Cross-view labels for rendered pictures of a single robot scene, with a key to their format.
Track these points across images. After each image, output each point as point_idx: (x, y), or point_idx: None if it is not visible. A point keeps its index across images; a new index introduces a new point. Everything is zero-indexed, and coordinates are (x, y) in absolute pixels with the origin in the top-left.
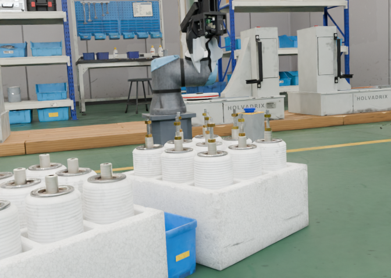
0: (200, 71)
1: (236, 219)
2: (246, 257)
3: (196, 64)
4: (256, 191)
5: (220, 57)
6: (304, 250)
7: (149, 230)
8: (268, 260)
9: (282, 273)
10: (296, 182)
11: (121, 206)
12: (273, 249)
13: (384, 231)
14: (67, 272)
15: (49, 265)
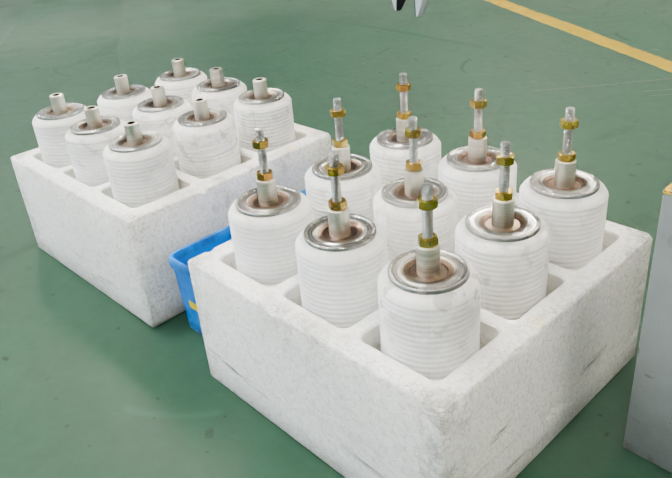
0: (396, 8)
1: (226, 331)
2: (255, 410)
3: None
4: (263, 324)
5: None
6: None
7: (115, 231)
8: (232, 440)
9: (165, 454)
10: (389, 415)
11: (112, 183)
12: (284, 453)
13: None
14: (60, 207)
15: (48, 190)
